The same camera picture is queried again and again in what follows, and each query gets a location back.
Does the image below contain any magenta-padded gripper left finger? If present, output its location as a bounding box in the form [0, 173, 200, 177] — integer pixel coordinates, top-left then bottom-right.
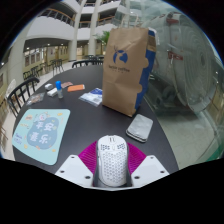
[54, 140, 100, 188]

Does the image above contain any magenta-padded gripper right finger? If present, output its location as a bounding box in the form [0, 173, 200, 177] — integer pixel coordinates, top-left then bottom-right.
[127, 142, 170, 188]

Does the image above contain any white perforated computer mouse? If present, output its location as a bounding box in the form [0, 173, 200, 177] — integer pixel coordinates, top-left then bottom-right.
[96, 134, 129, 187]

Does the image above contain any light teal printed mouse pad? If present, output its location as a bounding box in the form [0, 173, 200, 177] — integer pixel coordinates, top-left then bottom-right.
[11, 108, 72, 166]

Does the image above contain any phone in grey case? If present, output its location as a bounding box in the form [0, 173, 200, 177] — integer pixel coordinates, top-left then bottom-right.
[125, 113, 154, 144]

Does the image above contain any blue and white plastic packet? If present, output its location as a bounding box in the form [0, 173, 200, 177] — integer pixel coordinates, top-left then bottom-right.
[78, 87, 104, 108]

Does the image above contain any small blue-capped bottle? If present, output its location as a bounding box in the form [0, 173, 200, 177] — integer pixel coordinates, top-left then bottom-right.
[55, 80, 64, 99]

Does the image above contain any clear plastic packet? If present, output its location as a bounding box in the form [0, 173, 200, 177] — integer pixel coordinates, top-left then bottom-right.
[25, 92, 46, 107]

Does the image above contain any orange flat card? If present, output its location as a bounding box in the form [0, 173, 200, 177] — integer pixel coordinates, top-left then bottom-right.
[66, 84, 86, 93]

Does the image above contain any brown flat packet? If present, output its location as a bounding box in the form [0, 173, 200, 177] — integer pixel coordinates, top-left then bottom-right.
[61, 81, 74, 89]

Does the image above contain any brown paper bag blue logo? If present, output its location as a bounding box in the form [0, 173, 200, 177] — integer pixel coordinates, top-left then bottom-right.
[101, 19, 157, 118]

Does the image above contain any black spindle-back chair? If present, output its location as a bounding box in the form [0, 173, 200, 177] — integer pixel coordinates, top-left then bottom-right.
[6, 76, 40, 118]

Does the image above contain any group of black chairs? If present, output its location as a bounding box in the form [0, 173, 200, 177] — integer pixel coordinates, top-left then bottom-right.
[22, 59, 64, 80]

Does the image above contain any black curved-back chair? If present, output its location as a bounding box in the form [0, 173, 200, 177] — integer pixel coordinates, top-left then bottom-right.
[71, 59, 104, 69]

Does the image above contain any potted palm plant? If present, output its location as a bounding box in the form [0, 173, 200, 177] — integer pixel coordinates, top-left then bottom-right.
[94, 30, 111, 46]

